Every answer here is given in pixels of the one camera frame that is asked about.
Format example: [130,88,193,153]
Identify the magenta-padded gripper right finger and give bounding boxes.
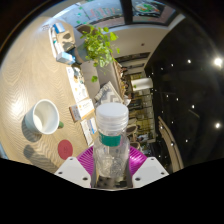
[125,145,170,189]

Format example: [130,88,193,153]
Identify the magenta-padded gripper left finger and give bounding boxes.
[54,145,98,189]

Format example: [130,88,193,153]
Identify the clear plastic bottle white cap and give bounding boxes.
[92,102,131,184]

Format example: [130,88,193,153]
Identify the flat round red coaster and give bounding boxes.
[57,139,74,161]

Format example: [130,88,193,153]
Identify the small blue and white box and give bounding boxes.
[79,117,98,148]

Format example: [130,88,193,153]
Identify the white and tan cardboard box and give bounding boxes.
[68,98,96,123]

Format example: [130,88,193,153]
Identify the white round column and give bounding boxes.
[130,77,154,93]

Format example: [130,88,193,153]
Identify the grey curved sofa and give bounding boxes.
[78,46,133,108]

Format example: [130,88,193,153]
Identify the blue tissue pack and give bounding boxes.
[54,51,77,65]

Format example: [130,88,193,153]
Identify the green potted plant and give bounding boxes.
[79,24,121,84]

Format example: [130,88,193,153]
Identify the group of ceiling lights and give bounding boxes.
[158,56,224,158]

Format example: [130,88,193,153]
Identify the white mug green handle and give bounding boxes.
[23,98,65,135]

